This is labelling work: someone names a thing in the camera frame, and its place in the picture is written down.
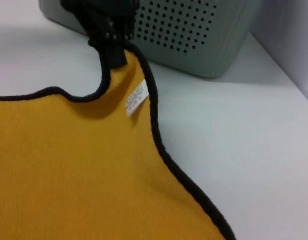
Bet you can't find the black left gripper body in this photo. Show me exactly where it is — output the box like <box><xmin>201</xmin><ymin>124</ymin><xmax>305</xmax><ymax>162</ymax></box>
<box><xmin>59</xmin><ymin>0</ymin><xmax>141</xmax><ymax>12</ymax></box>

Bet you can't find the yellow grey black-edged towel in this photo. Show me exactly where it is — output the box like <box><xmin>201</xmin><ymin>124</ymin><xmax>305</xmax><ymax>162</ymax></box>
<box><xmin>0</xmin><ymin>41</ymin><xmax>237</xmax><ymax>240</ymax></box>

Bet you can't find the grey perforated storage box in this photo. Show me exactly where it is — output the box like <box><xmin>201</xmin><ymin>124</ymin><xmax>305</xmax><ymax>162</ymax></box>
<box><xmin>38</xmin><ymin>0</ymin><xmax>256</xmax><ymax>80</ymax></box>

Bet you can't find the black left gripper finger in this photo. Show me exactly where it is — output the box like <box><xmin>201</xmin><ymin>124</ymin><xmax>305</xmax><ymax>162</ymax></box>
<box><xmin>76</xmin><ymin>11</ymin><xmax>127</xmax><ymax>70</ymax></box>
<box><xmin>113</xmin><ymin>9</ymin><xmax>138</xmax><ymax>42</ymax></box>

